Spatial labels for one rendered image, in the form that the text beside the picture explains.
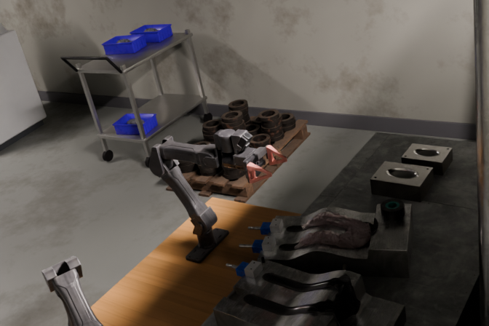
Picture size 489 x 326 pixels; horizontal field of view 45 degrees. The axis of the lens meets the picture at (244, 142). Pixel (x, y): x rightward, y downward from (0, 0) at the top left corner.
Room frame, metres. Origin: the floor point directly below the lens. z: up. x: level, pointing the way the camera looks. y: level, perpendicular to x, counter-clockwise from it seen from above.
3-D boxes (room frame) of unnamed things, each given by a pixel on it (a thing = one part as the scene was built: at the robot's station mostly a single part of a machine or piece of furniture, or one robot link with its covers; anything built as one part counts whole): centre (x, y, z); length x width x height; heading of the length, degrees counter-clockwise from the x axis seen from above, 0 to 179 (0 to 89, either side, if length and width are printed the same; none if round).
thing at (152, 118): (4.75, 0.75, 0.49); 1.05 x 0.61 x 0.99; 138
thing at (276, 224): (1.83, -0.01, 0.85); 0.13 x 0.05 x 0.05; 68
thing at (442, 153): (2.12, -0.73, 0.83); 0.17 x 0.13 x 0.06; 50
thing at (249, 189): (4.07, 0.05, 0.20); 1.07 x 0.74 x 0.39; 142
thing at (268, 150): (1.69, -0.08, 1.20); 0.09 x 0.07 x 0.07; 52
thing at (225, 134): (1.77, 0.07, 1.24); 0.12 x 0.09 x 0.12; 52
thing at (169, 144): (1.87, 0.21, 1.17); 0.30 x 0.09 x 0.12; 52
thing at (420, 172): (1.98, -0.58, 0.83); 0.20 x 0.15 x 0.07; 50
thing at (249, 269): (1.57, 0.09, 0.89); 0.13 x 0.05 x 0.05; 50
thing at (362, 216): (1.68, -0.24, 0.85); 0.50 x 0.26 x 0.11; 68
